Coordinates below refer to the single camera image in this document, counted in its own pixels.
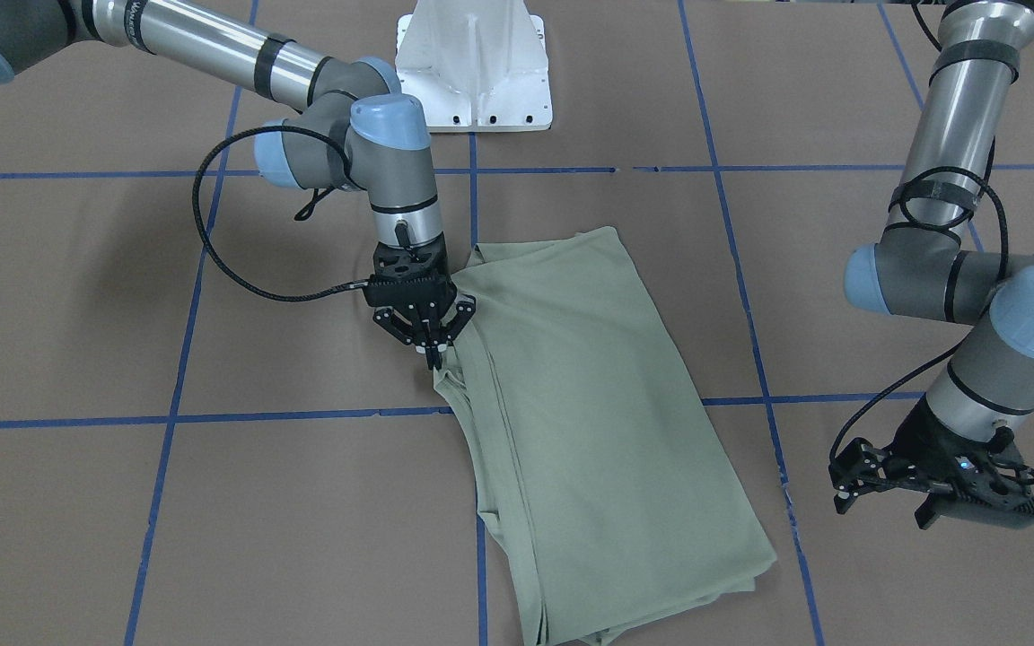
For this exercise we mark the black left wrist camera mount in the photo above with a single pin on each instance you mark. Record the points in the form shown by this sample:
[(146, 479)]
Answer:
[(1007, 511)]

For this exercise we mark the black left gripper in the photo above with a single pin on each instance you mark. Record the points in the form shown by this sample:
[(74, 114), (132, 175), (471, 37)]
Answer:
[(923, 437)]

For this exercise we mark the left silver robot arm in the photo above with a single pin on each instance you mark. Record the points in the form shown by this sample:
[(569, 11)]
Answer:
[(944, 255)]

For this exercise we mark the olive green long-sleeve shirt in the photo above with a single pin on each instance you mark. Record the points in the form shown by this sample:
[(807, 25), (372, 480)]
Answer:
[(598, 471)]

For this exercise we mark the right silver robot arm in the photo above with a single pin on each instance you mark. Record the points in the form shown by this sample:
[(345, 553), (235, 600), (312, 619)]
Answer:
[(354, 130)]

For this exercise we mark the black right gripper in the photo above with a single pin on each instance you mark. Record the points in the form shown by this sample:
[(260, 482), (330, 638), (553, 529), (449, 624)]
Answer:
[(402, 327)]

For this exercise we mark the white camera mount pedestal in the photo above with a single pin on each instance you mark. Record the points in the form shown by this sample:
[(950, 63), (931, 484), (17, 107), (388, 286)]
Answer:
[(478, 67)]

